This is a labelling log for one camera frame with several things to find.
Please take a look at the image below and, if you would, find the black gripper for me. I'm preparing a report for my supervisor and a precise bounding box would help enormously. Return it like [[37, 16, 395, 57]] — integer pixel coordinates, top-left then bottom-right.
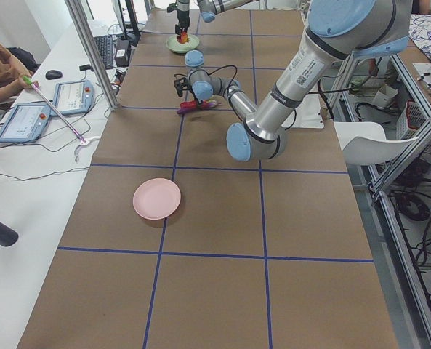
[[166, 0, 190, 36], [174, 74, 190, 97]]

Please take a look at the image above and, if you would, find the red chili pepper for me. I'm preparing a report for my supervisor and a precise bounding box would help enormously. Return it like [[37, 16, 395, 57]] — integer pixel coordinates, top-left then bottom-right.
[[177, 101, 203, 113]]

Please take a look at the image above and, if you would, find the purple eggplant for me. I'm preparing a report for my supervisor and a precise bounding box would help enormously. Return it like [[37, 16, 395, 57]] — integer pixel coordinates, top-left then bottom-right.
[[176, 100, 219, 115]]

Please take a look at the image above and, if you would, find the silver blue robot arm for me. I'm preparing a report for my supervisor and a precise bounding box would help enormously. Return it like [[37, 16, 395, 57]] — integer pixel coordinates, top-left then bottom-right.
[[174, 0, 412, 161], [166, 0, 251, 36]]

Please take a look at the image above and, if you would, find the green plate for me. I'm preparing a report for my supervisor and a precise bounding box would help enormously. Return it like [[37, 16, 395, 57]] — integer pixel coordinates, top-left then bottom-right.
[[166, 34, 200, 54]]

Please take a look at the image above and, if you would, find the black keyboard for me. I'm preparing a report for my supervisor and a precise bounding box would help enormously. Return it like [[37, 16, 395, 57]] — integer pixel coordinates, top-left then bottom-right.
[[94, 35, 114, 70]]

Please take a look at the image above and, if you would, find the far blue teach pendant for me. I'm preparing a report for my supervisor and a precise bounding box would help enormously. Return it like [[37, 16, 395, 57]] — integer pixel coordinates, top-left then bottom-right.
[[52, 79, 94, 116]]

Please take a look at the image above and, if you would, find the blue teach pendant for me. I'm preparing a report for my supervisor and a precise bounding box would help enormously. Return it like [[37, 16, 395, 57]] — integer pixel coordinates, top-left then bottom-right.
[[52, 79, 94, 116], [0, 103, 51, 143]]

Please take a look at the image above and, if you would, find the pink plate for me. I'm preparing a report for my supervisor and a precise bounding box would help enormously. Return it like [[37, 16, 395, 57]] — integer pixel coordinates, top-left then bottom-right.
[[132, 178, 181, 220]]

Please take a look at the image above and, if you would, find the black computer mouse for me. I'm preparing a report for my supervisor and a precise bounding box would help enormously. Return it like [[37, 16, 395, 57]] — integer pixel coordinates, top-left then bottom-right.
[[45, 69, 63, 80]]

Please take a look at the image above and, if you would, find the metal pointer stick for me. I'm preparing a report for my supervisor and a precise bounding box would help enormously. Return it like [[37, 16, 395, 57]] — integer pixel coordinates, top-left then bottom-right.
[[22, 75, 89, 146]]

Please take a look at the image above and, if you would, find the near blue teach pendant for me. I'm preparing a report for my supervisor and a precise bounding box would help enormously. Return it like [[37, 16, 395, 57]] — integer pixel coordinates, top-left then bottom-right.
[[0, 103, 51, 143]]

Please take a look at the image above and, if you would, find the person in brown shirt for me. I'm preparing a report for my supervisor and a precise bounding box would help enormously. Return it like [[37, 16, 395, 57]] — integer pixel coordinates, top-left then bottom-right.
[[0, 44, 39, 103]]

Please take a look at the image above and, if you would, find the white plastic chair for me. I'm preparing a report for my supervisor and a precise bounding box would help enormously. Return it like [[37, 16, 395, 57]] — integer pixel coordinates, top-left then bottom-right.
[[334, 121, 419, 166]]

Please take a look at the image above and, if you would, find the aluminium frame post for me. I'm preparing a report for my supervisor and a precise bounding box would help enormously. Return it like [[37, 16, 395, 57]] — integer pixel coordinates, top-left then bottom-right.
[[65, 0, 118, 111]]

